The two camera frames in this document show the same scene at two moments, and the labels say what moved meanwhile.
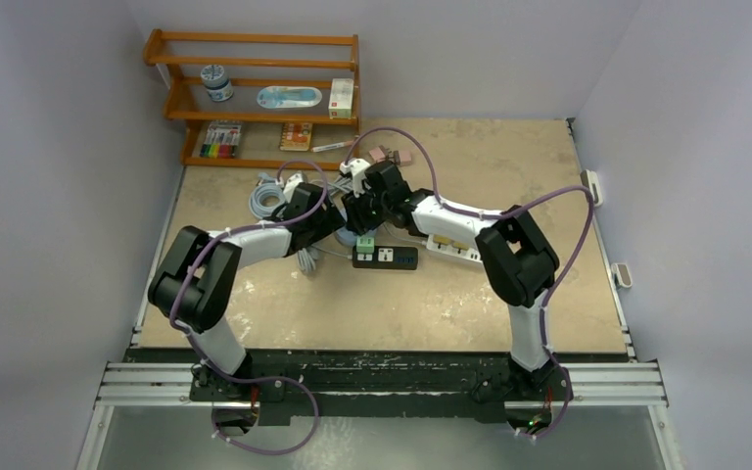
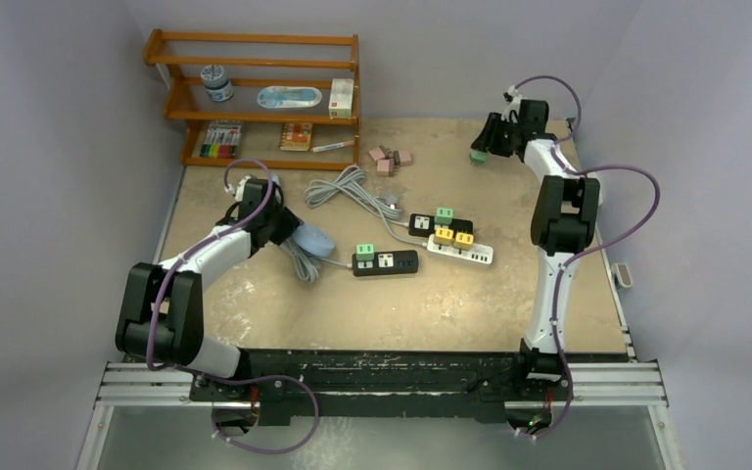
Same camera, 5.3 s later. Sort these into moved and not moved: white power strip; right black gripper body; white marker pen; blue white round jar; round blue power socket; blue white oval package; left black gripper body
Moved: right black gripper body; left black gripper body; round blue power socket
Not moved: white power strip; white marker pen; blue white oval package; blue white round jar
